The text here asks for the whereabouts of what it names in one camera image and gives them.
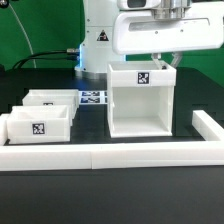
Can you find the white rear drawer tray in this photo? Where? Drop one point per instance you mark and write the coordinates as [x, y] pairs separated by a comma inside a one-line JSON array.
[[36, 97]]

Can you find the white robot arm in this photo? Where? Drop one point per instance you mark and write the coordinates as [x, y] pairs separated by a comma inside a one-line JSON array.
[[96, 50]]

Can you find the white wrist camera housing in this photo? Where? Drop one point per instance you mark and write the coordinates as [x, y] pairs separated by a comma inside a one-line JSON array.
[[137, 4]]

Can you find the white drawer cabinet box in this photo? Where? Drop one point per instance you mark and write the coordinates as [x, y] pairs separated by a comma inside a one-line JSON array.
[[140, 98]]

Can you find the white U-shaped border fence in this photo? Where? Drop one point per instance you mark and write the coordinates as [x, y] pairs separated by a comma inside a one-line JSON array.
[[209, 151]]

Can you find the printed marker sheet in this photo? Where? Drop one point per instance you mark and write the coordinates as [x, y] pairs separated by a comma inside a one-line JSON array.
[[93, 97]]

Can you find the white front drawer tray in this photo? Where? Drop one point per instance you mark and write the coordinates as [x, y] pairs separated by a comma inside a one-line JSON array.
[[39, 124]]

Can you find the white drawer tray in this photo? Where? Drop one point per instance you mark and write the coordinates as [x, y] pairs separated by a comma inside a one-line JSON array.
[[36, 97], [39, 124]]

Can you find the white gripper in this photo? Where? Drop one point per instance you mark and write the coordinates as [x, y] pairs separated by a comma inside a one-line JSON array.
[[140, 33]]

